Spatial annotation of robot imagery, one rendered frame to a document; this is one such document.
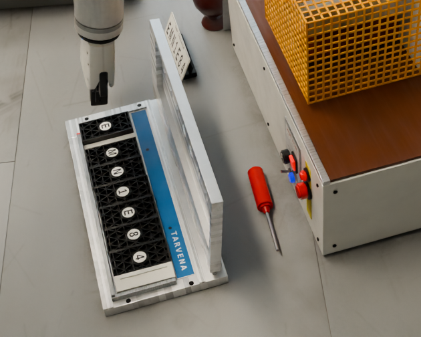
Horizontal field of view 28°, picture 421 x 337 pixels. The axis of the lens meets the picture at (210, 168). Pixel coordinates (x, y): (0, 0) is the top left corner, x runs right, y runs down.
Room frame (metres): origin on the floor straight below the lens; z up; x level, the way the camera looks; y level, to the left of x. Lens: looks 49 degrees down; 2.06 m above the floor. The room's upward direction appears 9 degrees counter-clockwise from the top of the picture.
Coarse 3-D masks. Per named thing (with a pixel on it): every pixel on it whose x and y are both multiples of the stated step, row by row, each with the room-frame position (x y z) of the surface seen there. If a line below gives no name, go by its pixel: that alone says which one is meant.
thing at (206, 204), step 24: (168, 48) 1.11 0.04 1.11; (168, 72) 1.04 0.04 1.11; (168, 96) 1.09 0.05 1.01; (168, 120) 1.05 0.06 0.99; (192, 120) 0.93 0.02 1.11; (192, 144) 0.87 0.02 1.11; (192, 168) 0.91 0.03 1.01; (192, 192) 0.88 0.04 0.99; (216, 192) 0.77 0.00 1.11; (192, 216) 0.86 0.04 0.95; (216, 216) 0.75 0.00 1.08; (216, 240) 0.75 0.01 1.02; (216, 264) 0.75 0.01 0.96
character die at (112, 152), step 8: (104, 144) 1.07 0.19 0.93; (112, 144) 1.07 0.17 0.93; (120, 144) 1.07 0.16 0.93; (128, 144) 1.07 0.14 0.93; (136, 144) 1.06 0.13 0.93; (88, 152) 1.06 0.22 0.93; (96, 152) 1.06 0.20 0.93; (104, 152) 1.05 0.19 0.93; (112, 152) 1.05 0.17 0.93; (120, 152) 1.05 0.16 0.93; (128, 152) 1.04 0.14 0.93; (136, 152) 1.05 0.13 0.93; (88, 160) 1.04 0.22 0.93; (96, 160) 1.04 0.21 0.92; (104, 160) 1.04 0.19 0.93; (112, 160) 1.03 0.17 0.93; (88, 168) 1.02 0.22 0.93
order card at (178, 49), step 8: (168, 24) 1.38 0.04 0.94; (176, 24) 1.35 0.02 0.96; (168, 32) 1.37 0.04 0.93; (176, 32) 1.33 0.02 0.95; (168, 40) 1.35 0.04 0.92; (176, 40) 1.32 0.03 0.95; (176, 48) 1.31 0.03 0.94; (184, 48) 1.27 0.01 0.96; (176, 56) 1.29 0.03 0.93; (184, 56) 1.26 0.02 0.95; (176, 64) 1.28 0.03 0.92; (184, 64) 1.25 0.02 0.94; (184, 72) 1.23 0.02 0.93
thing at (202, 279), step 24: (72, 120) 1.16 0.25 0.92; (72, 144) 1.10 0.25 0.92; (168, 144) 1.06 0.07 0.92; (168, 168) 1.00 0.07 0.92; (96, 240) 0.86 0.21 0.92; (192, 240) 0.83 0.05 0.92; (96, 264) 0.81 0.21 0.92; (192, 264) 0.79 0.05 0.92; (168, 288) 0.75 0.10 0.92; (192, 288) 0.75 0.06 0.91; (120, 312) 0.73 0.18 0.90
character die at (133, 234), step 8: (128, 224) 0.88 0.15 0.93; (136, 224) 0.88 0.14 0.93; (144, 224) 0.88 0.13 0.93; (152, 224) 0.87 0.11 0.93; (160, 224) 0.87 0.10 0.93; (104, 232) 0.87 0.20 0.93; (112, 232) 0.87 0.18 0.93; (120, 232) 0.87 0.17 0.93; (128, 232) 0.86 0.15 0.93; (136, 232) 0.86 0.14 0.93; (144, 232) 0.86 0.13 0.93; (152, 232) 0.86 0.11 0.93; (160, 232) 0.85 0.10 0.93; (112, 240) 0.86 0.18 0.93; (120, 240) 0.85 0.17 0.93; (128, 240) 0.85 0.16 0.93; (136, 240) 0.85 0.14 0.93; (144, 240) 0.85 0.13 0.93; (152, 240) 0.84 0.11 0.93; (112, 248) 0.84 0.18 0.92; (120, 248) 0.84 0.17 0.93
